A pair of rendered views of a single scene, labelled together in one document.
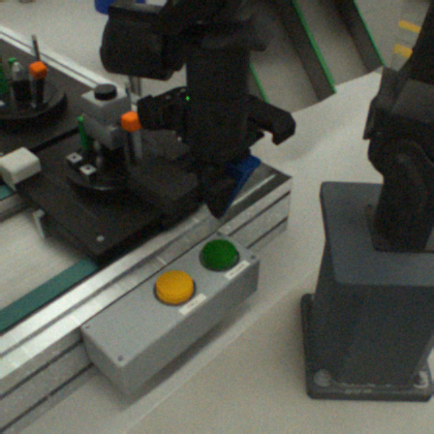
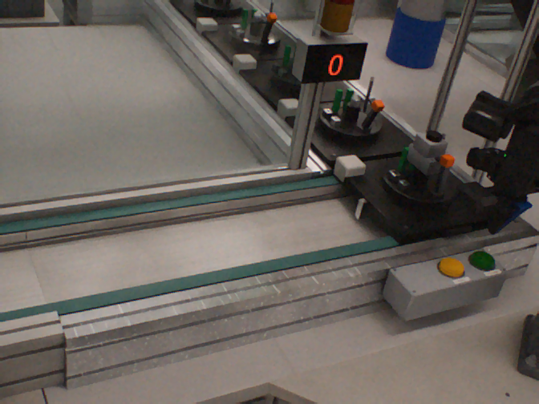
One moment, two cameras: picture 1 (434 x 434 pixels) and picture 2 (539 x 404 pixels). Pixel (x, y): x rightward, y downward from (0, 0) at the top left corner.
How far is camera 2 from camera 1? 0.72 m
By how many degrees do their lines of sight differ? 13
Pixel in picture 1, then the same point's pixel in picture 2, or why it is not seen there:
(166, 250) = (447, 248)
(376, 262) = not seen: outside the picture
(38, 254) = (351, 227)
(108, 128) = (429, 160)
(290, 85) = not seen: outside the picture
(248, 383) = (477, 349)
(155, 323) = (436, 281)
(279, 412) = (496, 372)
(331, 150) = not seen: outside the picture
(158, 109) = (482, 157)
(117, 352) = (412, 288)
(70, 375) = (366, 300)
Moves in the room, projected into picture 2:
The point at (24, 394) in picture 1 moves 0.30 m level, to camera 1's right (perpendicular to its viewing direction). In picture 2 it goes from (343, 297) to (525, 359)
